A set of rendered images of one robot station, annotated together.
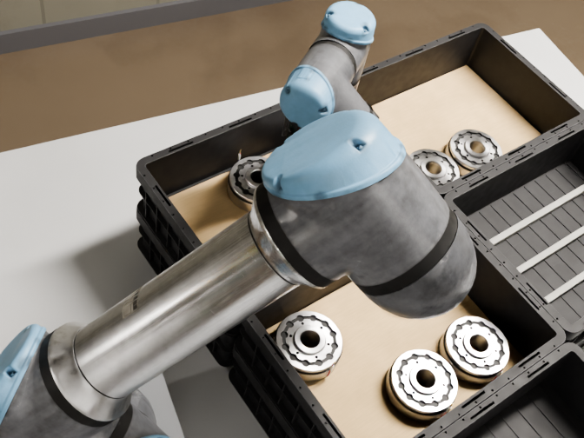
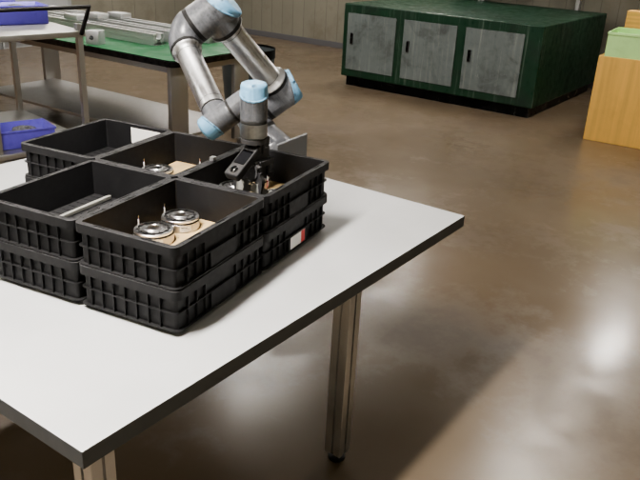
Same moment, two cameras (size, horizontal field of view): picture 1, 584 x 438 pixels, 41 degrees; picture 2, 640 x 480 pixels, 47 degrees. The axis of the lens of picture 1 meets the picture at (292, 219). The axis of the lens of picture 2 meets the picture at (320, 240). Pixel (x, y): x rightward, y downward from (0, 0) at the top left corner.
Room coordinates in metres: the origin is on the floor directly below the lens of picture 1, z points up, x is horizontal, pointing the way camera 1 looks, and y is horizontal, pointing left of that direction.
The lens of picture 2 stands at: (2.85, -0.41, 1.60)
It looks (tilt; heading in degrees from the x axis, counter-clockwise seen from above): 23 degrees down; 162
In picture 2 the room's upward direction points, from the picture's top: 3 degrees clockwise
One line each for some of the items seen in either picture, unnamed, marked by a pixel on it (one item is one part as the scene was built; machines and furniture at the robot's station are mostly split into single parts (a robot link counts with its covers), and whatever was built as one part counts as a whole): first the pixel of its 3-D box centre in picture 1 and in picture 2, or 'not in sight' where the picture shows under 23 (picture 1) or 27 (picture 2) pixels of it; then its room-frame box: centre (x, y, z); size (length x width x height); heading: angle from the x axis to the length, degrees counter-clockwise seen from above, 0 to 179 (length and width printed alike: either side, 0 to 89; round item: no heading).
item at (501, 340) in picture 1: (477, 345); not in sight; (0.64, -0.33, 0.86); 0.10 x 0.10 x 0.01
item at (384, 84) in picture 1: (452, 122); (175, 231); (1.10, -0.25, 0.87); 0.40 x 0.30 x 0.11; 137
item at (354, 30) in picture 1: (342, 44); (253, 102); (0.90, -0.01, 1.15); 0.09 x 0.08 x 0.11; 167
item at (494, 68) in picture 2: not in sight; (473, 49); (-4.60, 3.60, 0.43); 2.20 x 2.00 x 0.86; 38
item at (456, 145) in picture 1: (475, 149); (153, 229); (1.06, -0.30, 0.86); 0.10 x 0.10 x 0.01
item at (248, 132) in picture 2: not in sight; (252, 130); (0.90, -0.01, 1.07); 0.08 x 0.08 x 0.05
